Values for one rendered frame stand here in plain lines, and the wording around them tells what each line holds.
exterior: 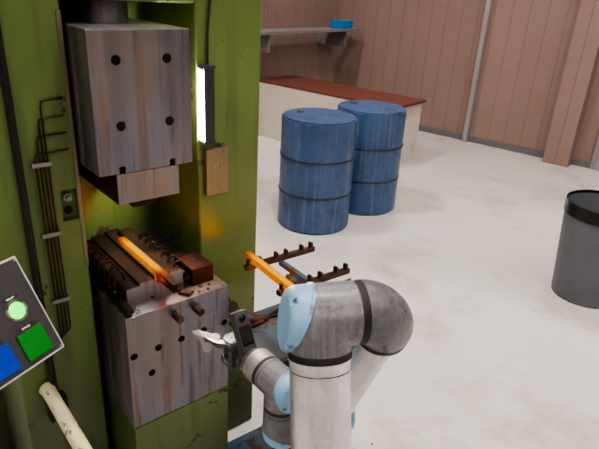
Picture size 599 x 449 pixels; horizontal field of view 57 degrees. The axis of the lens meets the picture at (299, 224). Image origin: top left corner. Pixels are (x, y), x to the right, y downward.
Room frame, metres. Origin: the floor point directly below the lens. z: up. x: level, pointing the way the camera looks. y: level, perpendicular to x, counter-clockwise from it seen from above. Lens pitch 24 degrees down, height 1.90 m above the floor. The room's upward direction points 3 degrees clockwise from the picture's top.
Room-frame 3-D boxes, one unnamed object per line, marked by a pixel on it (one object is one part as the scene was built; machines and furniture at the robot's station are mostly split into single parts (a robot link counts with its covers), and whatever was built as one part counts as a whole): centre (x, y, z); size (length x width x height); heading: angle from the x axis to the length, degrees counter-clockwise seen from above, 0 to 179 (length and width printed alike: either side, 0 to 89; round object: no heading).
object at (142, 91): (1.74, 0.57, 1.56); 0.42 x 0.39 x 0.40; 41
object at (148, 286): (1.72, 0.60, 0.96); 0.42 x 0.20 x 0.09; 41
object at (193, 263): (1.72, 0.37, 0.95); 0.12 x 0.09 x 0.07; 41
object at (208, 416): (1.76, 0.56, 0.23); 0.56 x 0.38 x 0.47; 41
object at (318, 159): (4.66, -0.35, 0.47); 1.29 x 0.79 x 0.95; 149
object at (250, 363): (1.16, 0.08, 0.98); 0.10 x 0.05 x 0.09; 131
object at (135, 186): (1.72, 0.60, 1.32); 0.42 x 0.20 x 0.10; 41
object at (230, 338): (1.22, 0.13, 0.97); 0.12 x 0.08 x 0.09; 41
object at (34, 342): (1.17, 0.67, 1.01); 0.07 x 0.05 x 0.07; 156
